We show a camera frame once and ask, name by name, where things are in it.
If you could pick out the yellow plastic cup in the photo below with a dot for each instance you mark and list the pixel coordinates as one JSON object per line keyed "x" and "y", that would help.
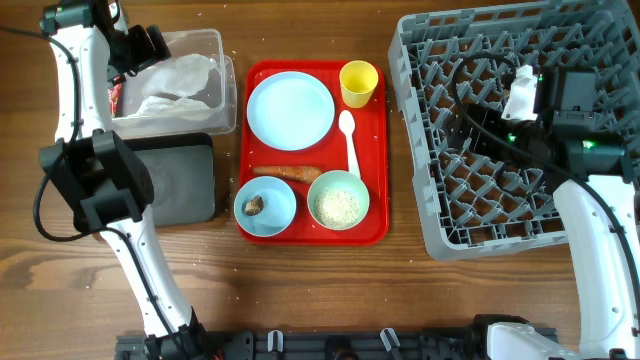
{"x": 358, "y": 80}

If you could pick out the grey dishwasher rack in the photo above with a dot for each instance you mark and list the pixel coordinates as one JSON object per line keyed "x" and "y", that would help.
{"x": 469, "y": 205}

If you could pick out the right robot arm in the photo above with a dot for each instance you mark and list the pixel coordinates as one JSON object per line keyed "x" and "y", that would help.
{"x": 549, "y": 123}

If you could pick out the red plastic tray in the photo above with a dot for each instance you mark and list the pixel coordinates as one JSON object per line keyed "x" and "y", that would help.
{"x": 370, "y": 140}

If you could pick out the white plastic spoon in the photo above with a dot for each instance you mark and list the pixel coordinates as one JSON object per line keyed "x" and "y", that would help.
{"x": 347, "y": 126}

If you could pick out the large light blue plate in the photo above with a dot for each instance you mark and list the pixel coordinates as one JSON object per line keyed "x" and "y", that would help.
{"x": 290, "y": 111}

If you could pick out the mint green bowl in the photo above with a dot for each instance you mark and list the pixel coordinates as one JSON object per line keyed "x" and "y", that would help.
{"x": 342, "y": 180}

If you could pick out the clear plastic bin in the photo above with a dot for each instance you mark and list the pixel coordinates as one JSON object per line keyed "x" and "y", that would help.
{"x": 222, "y": 120}

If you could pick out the orange carrot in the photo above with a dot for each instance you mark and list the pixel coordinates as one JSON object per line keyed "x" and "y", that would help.
{"x": 304, "y": 174}

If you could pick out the black waste tray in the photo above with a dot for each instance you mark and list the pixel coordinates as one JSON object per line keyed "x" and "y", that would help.
{"x": 168, "y": 179}

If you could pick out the brown food scrap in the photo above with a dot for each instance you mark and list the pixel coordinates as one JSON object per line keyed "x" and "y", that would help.
{"x": 253, "y": 206}

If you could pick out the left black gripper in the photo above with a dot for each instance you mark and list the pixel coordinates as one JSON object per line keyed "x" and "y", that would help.
{"x": 145, "y": 54}

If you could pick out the red snack wrapper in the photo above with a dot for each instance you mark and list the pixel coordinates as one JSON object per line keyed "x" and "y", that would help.
{"x": 114, "y": 94}

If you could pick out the white napkin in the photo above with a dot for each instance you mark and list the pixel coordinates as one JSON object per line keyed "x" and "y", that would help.
{"x": 188, "y": 87}

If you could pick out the small light blue bowl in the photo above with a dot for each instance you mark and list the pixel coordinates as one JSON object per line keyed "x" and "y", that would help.
{"x": 278, "y": 210}

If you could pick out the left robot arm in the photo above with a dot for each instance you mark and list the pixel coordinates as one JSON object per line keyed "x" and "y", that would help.
{"x": 78, "y": 32}

